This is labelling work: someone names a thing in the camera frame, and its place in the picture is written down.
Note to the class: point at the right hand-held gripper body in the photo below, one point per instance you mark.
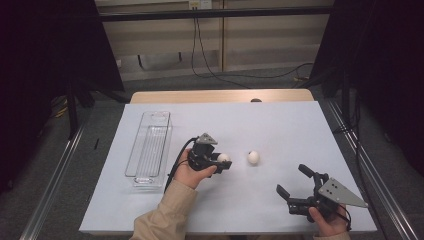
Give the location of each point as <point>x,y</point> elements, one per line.
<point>330,196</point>

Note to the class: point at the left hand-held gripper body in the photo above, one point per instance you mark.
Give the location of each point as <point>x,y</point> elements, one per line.
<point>201,155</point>

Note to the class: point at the white ping pong ball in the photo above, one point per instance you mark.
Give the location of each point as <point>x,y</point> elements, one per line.
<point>224,157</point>

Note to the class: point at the white egg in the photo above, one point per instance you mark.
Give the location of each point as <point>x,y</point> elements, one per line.
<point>253,157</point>

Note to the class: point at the clear plastic storage bin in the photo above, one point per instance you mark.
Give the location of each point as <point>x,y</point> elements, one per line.
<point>150,150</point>

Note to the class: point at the person's left hand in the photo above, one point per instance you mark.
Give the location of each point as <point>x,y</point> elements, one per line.
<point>191,175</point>

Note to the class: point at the person's right hand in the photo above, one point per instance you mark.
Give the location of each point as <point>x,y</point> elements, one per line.
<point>328,224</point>

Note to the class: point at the white table mat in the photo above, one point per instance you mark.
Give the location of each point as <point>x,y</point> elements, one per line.
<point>266,133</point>

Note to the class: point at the wooden table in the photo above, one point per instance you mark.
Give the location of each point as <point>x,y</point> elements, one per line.
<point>200,96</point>

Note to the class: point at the small dark knob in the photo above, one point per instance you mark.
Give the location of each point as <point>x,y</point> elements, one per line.
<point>256,100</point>

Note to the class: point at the black curtain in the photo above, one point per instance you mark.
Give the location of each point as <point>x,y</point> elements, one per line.
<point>383,66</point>
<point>40,66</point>

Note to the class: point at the black metal stand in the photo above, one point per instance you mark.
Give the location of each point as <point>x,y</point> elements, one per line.
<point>71,110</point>

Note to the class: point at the black horizontal metal bar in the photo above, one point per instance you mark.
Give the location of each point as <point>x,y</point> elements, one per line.
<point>216,14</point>

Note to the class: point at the aluminium floor rail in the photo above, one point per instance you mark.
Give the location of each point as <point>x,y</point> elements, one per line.
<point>366,160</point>
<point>50,186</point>

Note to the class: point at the white wall socket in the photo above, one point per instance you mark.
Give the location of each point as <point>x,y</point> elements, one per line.
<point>200,4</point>

